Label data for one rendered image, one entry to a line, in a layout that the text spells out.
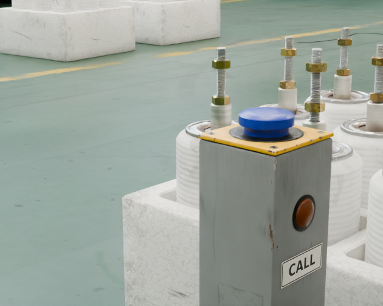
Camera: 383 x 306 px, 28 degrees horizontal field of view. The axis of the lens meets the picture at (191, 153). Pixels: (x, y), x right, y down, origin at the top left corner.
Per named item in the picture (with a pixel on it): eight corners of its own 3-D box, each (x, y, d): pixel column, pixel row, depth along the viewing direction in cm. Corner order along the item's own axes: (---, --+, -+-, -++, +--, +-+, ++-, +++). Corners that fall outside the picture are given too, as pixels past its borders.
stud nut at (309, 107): (324, 108, 73) (324, 100, 73) (325, 113, 72) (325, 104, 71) (304, 108, 73) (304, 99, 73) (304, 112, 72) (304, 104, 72)
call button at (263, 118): (304, 139, 55) (306, 111, 55) (271, 150, 52) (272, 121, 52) (261, 130, 58) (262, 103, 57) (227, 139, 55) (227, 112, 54)
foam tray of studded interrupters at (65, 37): (135, 50, 316) (134, 6, 311) (66, 62, 286) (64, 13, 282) (70, 42, 339) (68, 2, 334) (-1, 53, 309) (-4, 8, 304)
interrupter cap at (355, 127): (394, 122, 86) (394, 116, 86) (425, 139, 79) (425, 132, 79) (330, 125, 85) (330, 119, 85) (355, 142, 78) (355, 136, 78)
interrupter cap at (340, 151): (267, 144, 77) (267, 138, 77) (340, 142, 78) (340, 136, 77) (281, 166, 70) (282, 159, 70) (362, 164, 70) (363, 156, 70)
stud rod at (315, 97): (318, 125, 73) (322, 47, 71) (319, 128, 72) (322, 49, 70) (308, 125, 73) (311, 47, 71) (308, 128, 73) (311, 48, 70)
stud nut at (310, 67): (326, 70, 72) (326, 61, 72) (327, 73, 71) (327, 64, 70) (305, 69, 72) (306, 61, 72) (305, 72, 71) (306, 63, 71)
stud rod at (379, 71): (370, 115, 81) (374, 44, 79) (375, 113, 82) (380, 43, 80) (378, 116, 81) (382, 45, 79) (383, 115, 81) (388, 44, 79)
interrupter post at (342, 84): (329, 101, 98) (330, 75, 97) (337, 97, 100) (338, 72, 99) (346, 102, 96) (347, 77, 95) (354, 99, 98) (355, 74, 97)
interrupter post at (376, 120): (382, 129, 83) (383, 99, 82) (391, 134, 81) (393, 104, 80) (360, 130, 83) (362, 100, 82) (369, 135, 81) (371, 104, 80)
